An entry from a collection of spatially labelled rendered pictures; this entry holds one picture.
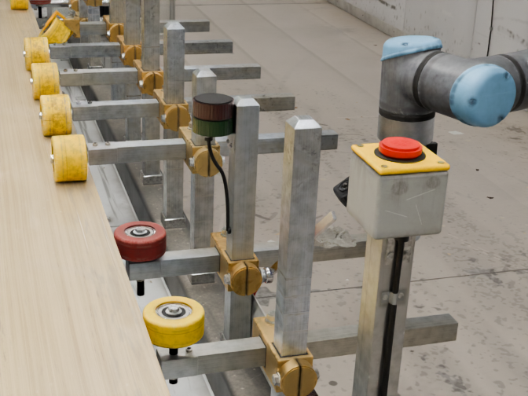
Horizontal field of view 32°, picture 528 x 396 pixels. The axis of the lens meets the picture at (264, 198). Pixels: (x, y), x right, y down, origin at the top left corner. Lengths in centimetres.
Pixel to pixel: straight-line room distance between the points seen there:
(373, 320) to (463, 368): 196
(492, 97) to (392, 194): 55
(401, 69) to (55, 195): 61
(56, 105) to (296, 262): 81
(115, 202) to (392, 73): 101
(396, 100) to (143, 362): 59
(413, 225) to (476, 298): 242
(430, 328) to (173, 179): 74
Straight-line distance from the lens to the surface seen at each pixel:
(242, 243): 141
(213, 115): 131
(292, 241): 114
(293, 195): 112
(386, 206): 84
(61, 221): 148
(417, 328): 134
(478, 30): 596
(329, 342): 129
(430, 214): 86
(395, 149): 84
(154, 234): 142
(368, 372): 94
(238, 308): 146
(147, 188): 213
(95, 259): 136
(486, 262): 354
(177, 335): 118
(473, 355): 294
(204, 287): 170
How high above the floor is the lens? 151
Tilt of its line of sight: 23 degrees down
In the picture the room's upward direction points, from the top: 3 degrees clockwise
